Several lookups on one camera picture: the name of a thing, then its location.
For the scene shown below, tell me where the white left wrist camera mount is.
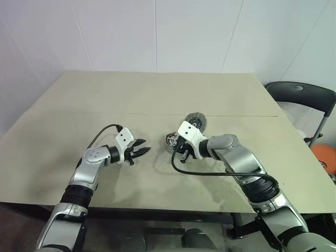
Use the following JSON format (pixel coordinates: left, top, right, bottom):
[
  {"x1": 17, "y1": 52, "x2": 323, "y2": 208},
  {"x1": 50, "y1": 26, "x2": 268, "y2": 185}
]
[{"x1": 114, "y1": 128, "x2": 135, "y2": 165}]

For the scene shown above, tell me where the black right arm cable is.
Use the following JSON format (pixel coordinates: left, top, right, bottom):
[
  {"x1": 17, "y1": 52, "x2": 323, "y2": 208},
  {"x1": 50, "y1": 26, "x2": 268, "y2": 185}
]
[{"x1": 171, "y1": 151, "x2": 279, "y2": 185}]

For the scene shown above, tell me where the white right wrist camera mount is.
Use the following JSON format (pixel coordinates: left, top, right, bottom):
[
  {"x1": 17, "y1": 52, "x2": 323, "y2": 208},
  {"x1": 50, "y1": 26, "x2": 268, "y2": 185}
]
[{"x1": 177, "y1": 121, "x2": 208, "y2": 160}]

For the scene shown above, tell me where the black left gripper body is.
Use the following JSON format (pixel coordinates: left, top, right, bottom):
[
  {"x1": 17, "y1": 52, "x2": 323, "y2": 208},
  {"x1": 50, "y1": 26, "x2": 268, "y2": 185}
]
[{"x1": 123, "y1": 145, "x2": 138, "y2": 166}]

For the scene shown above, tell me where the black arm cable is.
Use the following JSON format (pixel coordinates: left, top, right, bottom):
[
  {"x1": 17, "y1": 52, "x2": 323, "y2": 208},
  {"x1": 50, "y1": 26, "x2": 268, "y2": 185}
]
[
  {"x1": 171, "y1": 151, "x2": 279, "y2": 185},
  {"x1": 88, "y1": 124, "x2": 123, "y2": 149}
]

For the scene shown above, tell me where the orange round object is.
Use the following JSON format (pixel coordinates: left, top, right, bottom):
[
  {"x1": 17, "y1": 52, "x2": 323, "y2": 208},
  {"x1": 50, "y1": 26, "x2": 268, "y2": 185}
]
[{"x1": 312, "y1": 144, "x2": 336, "y2": 174}]

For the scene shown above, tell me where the round motor housing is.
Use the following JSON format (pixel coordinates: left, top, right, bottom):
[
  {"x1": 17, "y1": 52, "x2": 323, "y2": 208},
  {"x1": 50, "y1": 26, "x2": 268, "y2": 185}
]
[{"x1": 164, "y1": 132, "x2": 182, "y2": 152}]

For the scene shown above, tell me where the black folding chair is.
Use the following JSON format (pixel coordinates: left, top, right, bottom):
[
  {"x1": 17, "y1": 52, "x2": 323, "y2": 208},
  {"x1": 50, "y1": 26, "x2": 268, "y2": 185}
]
[{"x1": 264, "y1": 81, "x2": 336, "y2": 149}]

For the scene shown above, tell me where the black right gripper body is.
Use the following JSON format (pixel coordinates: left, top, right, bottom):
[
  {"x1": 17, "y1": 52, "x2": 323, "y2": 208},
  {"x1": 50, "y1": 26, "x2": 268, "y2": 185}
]
[{"x1": 174, "y1": 135, "x2": 197, "y2": 159}]

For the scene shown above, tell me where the black table frame rail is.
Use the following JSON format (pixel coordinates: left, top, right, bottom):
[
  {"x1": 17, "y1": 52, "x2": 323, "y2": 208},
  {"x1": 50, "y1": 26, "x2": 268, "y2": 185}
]
[{"x1": 0, "y1": 202, "x2": 234, "y2": 224}]

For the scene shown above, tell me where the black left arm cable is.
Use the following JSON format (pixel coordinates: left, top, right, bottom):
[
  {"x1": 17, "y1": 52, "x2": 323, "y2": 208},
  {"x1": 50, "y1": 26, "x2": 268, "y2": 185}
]
[{"x1": 88, "y1": 124, "x2": 123, "y2": 149}]

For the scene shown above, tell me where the round grey spoked rotor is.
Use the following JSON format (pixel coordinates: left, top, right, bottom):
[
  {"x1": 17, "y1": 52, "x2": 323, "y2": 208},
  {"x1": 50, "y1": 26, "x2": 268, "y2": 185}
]
[{"x1": 185, "y1": 112, "x2": 208, "y2": 131}]

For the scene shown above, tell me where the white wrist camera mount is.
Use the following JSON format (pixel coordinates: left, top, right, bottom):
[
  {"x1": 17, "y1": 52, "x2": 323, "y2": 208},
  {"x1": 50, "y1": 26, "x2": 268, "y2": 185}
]
[
  {"x1": 114, "y1": 128, "x2": 135, "y2": 165},
  {"x1": 177, "y1": 121, "x2": 208, "y2": 160}
]

